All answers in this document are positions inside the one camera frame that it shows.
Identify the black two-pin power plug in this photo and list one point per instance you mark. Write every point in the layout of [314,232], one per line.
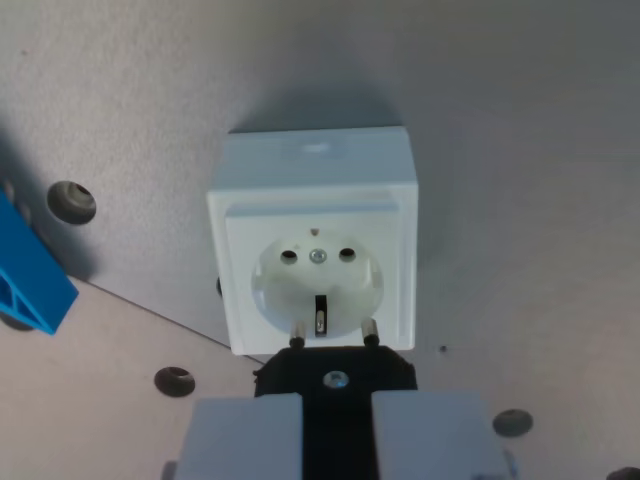
[345,365]

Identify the grey metal base plate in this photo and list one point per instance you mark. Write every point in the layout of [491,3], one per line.
[500,150]

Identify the dark countersunk screw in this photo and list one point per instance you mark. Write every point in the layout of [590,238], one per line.
[626,474]

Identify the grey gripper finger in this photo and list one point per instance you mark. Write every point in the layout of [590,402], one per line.
[240,440]
[430,440]

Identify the white wall socket box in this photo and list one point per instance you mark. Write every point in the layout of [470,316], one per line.
[320,200]

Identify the blue ribbed plastic wedge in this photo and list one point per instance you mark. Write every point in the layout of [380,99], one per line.
[30,280]

